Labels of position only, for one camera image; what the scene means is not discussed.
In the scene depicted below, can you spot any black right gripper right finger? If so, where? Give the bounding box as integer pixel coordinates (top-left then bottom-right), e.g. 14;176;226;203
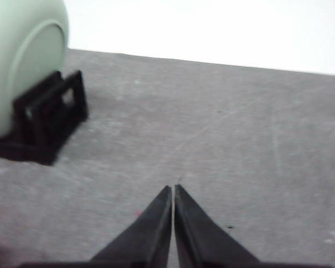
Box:
174;184;261;268

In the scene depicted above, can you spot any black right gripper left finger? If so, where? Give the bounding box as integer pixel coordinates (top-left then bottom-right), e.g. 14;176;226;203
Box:
90;185;172;268

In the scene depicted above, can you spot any black plate rack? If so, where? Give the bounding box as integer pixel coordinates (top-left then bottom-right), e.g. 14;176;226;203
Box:
0;70;88;166

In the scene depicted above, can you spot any green plate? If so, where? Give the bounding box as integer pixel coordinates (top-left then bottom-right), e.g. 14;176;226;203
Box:
0;0;69;138

